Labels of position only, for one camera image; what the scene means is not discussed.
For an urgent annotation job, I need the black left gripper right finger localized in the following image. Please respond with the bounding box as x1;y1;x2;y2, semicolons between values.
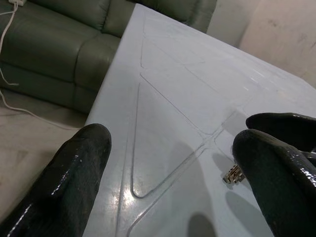
231;129;316;237

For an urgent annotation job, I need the white marble table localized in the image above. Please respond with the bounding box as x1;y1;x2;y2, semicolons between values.
83;2;316;237

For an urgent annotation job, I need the green leather sofa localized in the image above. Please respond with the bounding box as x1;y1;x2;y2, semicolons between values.
0;0;218;114

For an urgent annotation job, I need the white power cable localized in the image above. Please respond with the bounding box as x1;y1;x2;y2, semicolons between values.
0;3;83;130

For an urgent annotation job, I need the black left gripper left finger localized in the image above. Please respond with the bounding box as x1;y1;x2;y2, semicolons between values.
0;122;112;237

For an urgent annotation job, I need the silver key bunch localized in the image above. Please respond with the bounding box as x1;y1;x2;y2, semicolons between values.
223;163;245;184

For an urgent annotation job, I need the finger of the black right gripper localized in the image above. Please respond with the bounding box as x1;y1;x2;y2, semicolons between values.
245;112;316;152

